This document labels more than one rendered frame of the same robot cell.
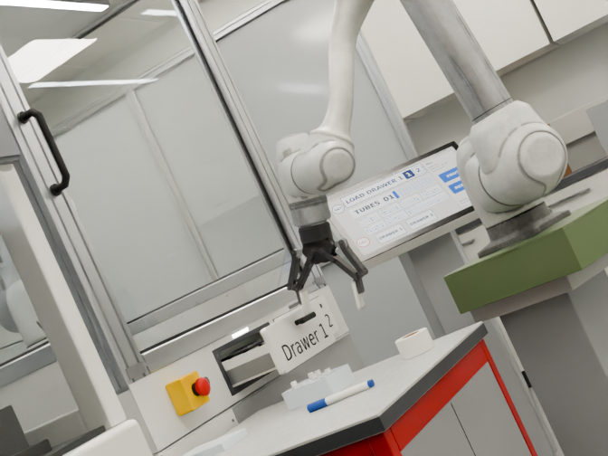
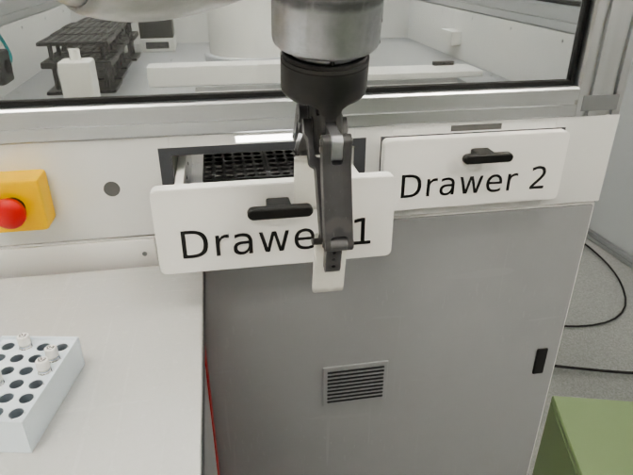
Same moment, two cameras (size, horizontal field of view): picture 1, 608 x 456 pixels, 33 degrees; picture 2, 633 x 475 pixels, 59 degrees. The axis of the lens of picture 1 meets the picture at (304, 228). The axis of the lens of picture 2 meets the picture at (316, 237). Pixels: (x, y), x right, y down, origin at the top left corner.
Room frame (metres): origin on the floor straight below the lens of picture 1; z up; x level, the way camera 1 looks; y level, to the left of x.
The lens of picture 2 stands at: (2.12, -0.41, 1.17)
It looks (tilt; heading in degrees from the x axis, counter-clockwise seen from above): 27 degrees down; 54
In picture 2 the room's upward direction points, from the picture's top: straight up
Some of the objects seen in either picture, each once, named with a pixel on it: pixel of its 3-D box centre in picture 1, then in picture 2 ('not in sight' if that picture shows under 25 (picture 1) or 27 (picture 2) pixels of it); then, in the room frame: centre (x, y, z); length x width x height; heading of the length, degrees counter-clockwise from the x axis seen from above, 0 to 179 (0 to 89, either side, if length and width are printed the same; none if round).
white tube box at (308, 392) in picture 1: (318, 387); (15, 389); (2.12, 0.11, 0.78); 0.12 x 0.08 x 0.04; 53
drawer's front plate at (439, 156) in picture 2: (308, 325); (473, 170); (2.78, 0.10, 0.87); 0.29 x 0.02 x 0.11; 154
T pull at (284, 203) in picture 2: (303, 319); (279, 207); (2.42, 0.09, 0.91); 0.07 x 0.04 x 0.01; 154
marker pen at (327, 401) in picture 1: (340, 395); not in sight; (1.92, 0.07, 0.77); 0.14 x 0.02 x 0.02; 70
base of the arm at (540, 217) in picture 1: (524, 223); not in sight; (2.51, -0.49, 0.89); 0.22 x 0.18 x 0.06; 133
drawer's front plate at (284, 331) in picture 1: (299, 336); (277, 222); (2.44, 0.11, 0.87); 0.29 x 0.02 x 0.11; 154
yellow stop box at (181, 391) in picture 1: (188, 393); (18, 202); (2.19, 0.36, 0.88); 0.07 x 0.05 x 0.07; 154
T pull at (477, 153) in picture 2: not in sight; (483, 155); (2.77, 0.07, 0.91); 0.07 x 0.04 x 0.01; 154
